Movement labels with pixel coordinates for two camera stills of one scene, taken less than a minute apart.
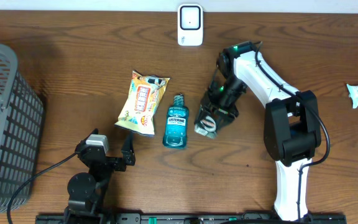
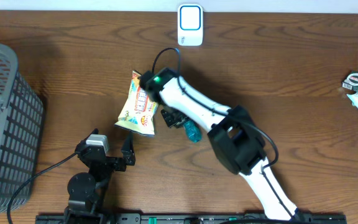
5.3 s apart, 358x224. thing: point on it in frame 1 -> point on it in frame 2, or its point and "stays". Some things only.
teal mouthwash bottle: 176,130 -> 193,131
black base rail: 189,218 stays
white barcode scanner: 190,25 stays
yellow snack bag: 139,109 stays
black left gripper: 119,165 stays
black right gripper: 222,113 -> 171,122
